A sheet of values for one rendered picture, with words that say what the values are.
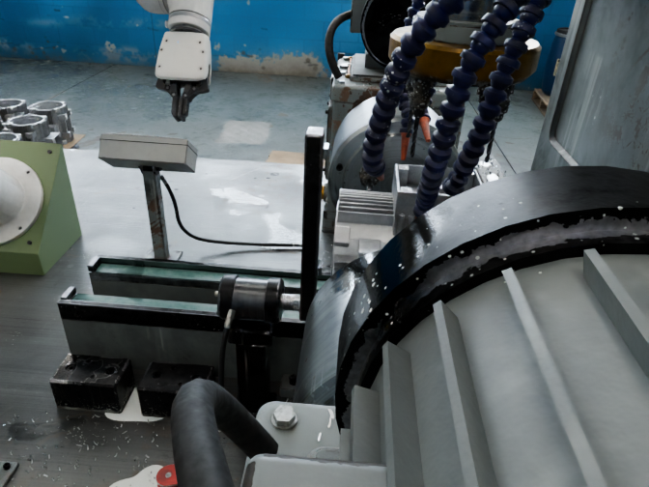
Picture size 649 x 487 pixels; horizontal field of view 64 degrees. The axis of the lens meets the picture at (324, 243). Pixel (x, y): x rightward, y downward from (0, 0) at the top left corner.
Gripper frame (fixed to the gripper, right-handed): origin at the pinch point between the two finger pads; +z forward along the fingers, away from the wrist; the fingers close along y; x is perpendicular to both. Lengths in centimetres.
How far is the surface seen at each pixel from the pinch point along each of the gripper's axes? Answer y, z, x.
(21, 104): -150, -57, 167
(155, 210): -4.9, 19.6, 5.4
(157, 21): -201, -257, 441
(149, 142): -3.9, 8.1, -3.7
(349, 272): 36, 32, -44
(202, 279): 11.1, 33.4, -10.6
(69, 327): -7.5, 42.6, -17.1
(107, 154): -11.6, 10.9, -3.8
